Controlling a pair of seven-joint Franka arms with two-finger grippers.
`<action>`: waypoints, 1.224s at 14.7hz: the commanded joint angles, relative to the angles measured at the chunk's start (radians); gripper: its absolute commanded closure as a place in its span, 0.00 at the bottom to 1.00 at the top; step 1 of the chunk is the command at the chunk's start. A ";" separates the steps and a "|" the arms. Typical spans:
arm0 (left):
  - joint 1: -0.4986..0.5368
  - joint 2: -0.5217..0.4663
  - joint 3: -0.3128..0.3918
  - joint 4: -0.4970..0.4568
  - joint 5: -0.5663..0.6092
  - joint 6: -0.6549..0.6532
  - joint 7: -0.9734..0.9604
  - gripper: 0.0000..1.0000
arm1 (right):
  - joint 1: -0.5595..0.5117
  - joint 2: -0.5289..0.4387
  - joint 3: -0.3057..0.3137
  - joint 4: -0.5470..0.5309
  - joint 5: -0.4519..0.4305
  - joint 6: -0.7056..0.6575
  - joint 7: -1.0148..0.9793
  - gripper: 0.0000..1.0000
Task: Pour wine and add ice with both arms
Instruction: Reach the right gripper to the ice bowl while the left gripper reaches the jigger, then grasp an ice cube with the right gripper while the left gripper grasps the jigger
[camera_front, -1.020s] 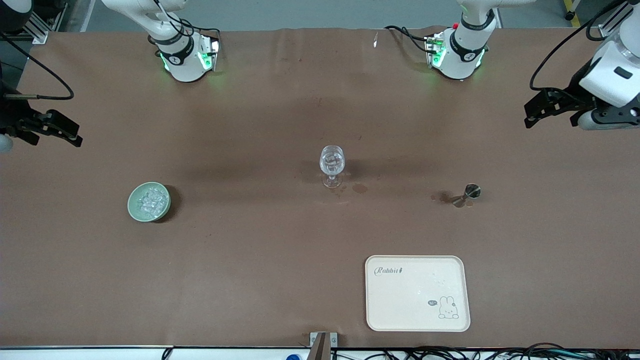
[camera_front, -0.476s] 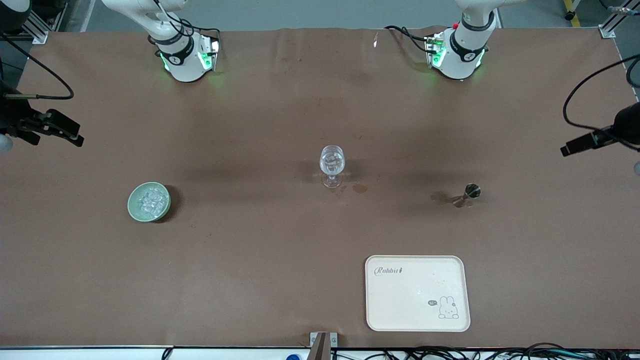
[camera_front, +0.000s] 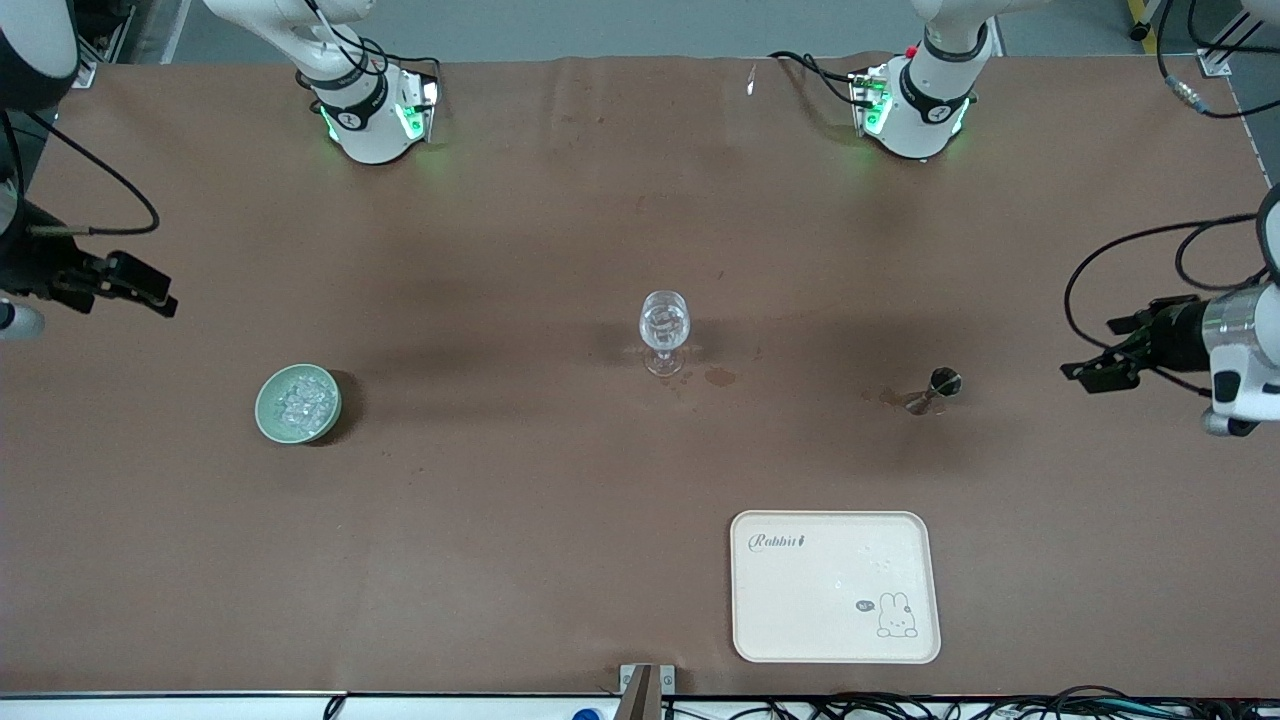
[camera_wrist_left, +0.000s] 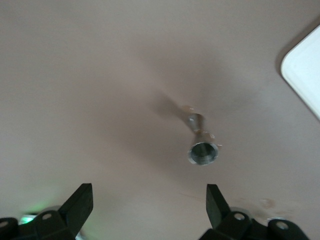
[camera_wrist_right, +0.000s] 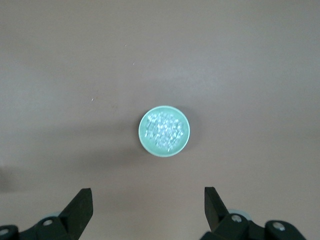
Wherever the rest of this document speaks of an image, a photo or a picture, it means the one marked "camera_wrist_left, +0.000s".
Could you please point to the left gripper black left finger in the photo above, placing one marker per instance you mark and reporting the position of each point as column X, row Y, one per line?
column 75, row 212

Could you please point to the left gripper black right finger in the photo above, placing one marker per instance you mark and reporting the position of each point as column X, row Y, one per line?
column 220, row 215

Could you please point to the brown table cover sheet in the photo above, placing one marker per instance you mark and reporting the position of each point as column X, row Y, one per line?
column 75, row 75

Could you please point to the white rabbit print tray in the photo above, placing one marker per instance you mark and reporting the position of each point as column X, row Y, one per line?
column 305, row 67

